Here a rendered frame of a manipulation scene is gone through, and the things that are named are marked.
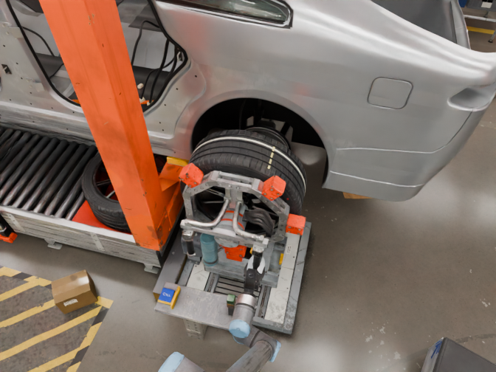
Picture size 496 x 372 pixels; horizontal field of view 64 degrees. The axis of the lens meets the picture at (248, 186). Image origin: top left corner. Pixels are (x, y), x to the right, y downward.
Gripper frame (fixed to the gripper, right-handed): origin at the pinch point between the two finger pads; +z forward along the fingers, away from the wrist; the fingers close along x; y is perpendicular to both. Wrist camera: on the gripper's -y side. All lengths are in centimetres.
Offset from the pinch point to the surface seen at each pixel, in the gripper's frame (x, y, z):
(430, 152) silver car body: 71, -34, 59
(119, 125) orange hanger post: -59, -67, 6
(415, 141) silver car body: 62, -40, 58
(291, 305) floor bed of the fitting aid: 23, 75, 12
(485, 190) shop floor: 162, 82, 153
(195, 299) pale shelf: -31, 38, -13
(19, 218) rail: -164, 50, 14
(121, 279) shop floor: -94, 83, 4
